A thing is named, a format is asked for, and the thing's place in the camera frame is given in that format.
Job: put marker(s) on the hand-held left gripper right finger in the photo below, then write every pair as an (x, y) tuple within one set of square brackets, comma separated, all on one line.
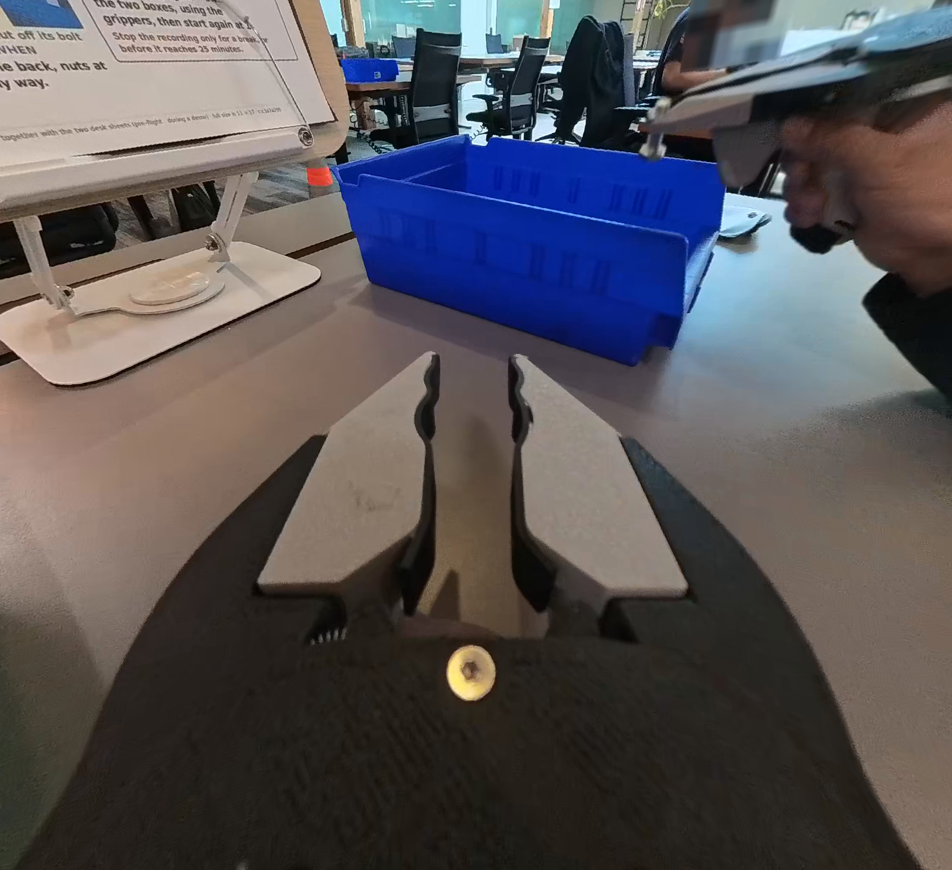
[(595, 513)]

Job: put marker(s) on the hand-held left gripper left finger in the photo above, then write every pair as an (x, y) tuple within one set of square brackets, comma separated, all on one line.
[(342, 513)]

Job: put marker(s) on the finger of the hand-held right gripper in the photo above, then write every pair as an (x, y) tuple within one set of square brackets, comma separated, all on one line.
[(744, 100)]

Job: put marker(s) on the steel hex bolt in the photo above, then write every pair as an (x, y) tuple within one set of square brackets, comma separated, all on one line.
[(653, 141)]

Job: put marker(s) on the blue plastic bin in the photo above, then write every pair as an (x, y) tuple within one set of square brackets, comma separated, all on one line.
[(520, 275)]

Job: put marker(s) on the person's right hand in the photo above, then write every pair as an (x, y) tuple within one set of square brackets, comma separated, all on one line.
[(885, 185)]

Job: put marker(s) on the black jacket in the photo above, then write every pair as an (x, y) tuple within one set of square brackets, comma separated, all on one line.
[(595, 81)]

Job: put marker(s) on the black office chair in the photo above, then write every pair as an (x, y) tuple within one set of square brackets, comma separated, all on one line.
[(528, 81), (435, 81)]

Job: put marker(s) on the orange traffic cone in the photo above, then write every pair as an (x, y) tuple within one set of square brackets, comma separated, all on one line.
[(320, 179)]

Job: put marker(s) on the small blue parts bin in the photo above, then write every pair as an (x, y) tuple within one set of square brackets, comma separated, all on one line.
[(368, 72)]

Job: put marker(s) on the printed instruction sheet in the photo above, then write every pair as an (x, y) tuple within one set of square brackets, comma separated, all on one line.
[(149, 66)]

